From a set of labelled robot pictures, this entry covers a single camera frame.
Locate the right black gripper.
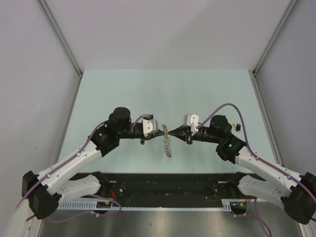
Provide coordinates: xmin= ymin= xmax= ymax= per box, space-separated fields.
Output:
xmin=168 ymin=124 xmax=221 ymax=145

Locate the metal disc with keyrings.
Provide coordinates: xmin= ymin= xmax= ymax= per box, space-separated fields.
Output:
xmin=162 ymin=124 xmax=172 ymax=158

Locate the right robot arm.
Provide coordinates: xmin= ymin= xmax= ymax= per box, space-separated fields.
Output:
xmin=169 ymin=115 xmax=316 ymax=225

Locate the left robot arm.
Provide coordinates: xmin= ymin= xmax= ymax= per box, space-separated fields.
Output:
xmin=22 ymin=107 xmax=164 ymax=220

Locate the small black cylinder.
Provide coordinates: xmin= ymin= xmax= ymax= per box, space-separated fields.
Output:
xmin=236 ymin=123 xmax=241 ymax=132

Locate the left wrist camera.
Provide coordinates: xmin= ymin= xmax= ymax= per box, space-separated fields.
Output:
xmin=142 ymin=114 xmax=158 ymax=133

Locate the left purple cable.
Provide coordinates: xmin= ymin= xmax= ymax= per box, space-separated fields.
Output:
xmin=17 ymin=113 xmax=151 ymax=223

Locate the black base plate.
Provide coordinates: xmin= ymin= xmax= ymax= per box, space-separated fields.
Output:
xmin=50 ymin=172 xmax=288 ymax=208

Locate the white slotted cable duct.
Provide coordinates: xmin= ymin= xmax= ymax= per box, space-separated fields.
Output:
xmin=60 ymin=198 xmax=234 ymax=213

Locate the right aluminium frame post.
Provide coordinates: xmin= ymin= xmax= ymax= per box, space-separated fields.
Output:
xmin=252 ymin=0 xmax=300 ymax=76

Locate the aluminium frame post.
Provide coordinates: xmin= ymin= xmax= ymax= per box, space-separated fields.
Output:
xmin=36 ymin=0 xmax=83 ymax=78
xmin=252 ymin=0 xmax=300 ymax=76

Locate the left aluminium frame post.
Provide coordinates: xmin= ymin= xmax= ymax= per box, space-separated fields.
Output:
xmin=36 ymin=0 xmax=83 ymax=78

